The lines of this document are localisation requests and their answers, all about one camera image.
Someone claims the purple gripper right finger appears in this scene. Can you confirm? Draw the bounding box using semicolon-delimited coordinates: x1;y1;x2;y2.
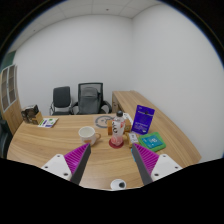
131;143;182;185

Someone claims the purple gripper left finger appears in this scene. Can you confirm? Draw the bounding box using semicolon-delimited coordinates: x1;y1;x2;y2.
42;143;91;185

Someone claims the clear plastic water bottle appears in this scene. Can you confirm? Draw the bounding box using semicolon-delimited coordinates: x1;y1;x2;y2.
109;111;125;148

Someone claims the green box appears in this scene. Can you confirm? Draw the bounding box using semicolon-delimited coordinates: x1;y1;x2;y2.
138;132;166;152

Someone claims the white ceramic mug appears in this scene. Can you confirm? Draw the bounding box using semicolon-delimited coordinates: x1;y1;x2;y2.
78;126;101;145

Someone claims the small white black cap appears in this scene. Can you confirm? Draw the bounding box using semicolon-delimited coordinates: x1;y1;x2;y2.
110;179;126;190

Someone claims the purple standing card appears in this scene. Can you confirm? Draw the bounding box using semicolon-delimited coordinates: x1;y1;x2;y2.
131;105;155;135

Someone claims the white green leaflet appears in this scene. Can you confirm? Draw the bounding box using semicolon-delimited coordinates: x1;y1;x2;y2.
39;118;58;128

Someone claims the black office chair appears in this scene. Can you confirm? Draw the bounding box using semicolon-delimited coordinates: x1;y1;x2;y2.
49;86;73;115

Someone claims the large brown box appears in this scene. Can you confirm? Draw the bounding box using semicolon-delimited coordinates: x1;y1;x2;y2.
24;104;43;125

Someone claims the small brown box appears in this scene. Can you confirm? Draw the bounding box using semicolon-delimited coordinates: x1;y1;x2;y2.
21;109;32;124

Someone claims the black leather sofa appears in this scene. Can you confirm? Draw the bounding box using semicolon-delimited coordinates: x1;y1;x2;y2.
0;120;13;159

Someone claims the grey mesh office chair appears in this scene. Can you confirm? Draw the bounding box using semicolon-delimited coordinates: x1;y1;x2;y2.
73;82;112;115

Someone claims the wooden glass-door cabinet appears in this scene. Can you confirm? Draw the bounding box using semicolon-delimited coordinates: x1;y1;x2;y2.
0;64;22;134

